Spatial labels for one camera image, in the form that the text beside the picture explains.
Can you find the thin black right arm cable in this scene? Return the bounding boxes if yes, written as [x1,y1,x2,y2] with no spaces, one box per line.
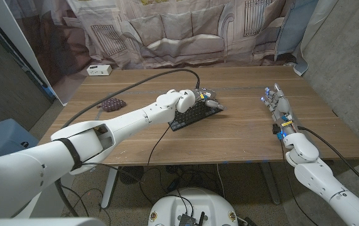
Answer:
[279,139,320,226]

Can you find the white leaning board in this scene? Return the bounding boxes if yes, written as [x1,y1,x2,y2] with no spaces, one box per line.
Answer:
[0,0,68,106]

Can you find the white power strip box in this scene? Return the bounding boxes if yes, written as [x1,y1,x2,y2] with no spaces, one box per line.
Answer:
[86,64,113,77]

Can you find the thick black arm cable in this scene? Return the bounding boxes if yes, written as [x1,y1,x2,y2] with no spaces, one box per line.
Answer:
[297,126,359,199]
[55,68,201,218]

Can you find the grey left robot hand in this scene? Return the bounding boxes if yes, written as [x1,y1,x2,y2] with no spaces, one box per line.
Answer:
[191,88,227,110]

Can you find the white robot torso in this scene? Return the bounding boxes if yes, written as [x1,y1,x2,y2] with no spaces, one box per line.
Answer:
[0,217,105,226]

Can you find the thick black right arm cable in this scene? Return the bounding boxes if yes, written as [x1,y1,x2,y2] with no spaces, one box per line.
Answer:
[297,126,359,199]

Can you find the purple toy grapes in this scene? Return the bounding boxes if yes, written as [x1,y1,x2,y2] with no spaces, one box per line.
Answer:
[96,97,127,113]

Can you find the printed sofa room backdrop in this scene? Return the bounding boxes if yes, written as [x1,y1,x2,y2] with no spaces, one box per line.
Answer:
[3,0,339,106]

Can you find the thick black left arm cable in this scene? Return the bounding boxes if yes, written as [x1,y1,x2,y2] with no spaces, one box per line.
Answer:
[55,68,201,218]

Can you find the grey-blue storage bin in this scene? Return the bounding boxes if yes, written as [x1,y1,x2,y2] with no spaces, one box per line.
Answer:
[0,118,40,163]

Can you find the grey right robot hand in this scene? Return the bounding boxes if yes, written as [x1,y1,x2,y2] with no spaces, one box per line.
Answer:
[260,83,297,136]

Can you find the black keyboard with orange keys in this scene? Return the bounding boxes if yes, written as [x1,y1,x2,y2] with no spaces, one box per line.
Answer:
[168,99,225,132]

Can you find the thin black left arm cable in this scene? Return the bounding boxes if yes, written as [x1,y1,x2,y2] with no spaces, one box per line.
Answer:
[81,124,171,185]

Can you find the black electronics module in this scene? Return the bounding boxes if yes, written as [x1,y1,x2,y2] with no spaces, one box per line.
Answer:
[178,212,205,226]

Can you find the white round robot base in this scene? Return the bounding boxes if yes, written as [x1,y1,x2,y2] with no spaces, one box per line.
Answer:
[147,187,239,226]

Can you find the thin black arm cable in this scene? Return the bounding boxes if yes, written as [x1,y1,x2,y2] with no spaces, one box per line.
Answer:
[81,124,171,185]
[279,139,320,226]

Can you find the black round floor fan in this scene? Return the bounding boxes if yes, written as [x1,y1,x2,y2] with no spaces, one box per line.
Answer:
[119,165,144,185]

